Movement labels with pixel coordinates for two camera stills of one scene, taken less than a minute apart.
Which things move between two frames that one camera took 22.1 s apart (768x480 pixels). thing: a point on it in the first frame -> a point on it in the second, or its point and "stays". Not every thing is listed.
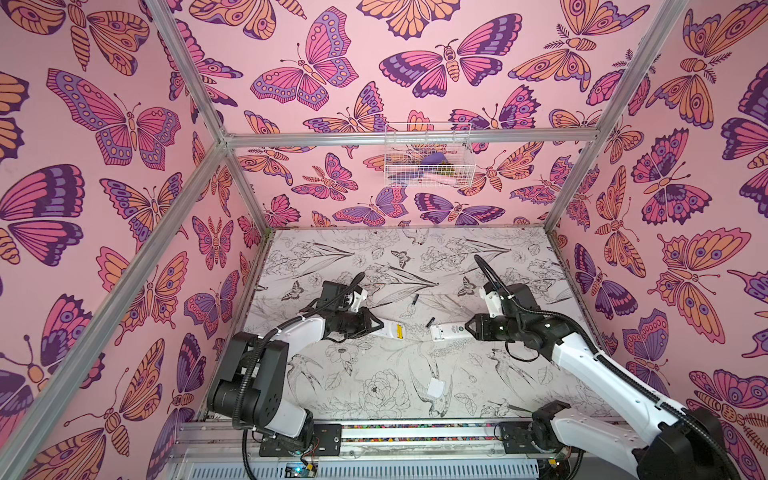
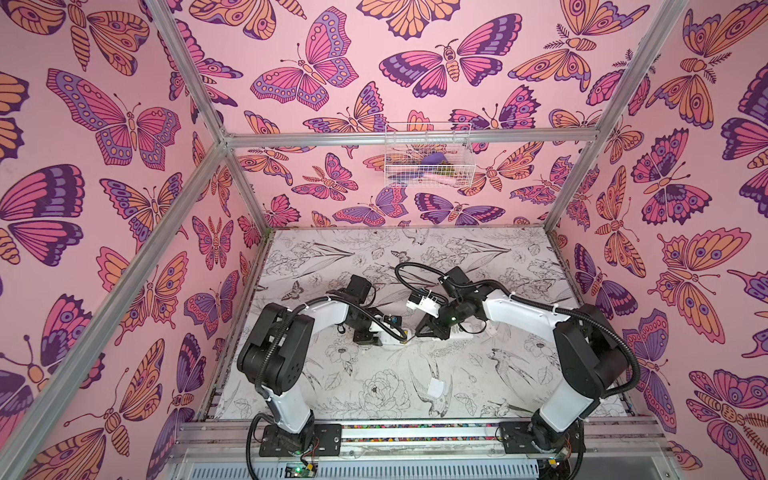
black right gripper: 479,327 -> 437,321
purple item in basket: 436,158 stays
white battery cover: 435,387 stays
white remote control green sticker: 450,332 stays
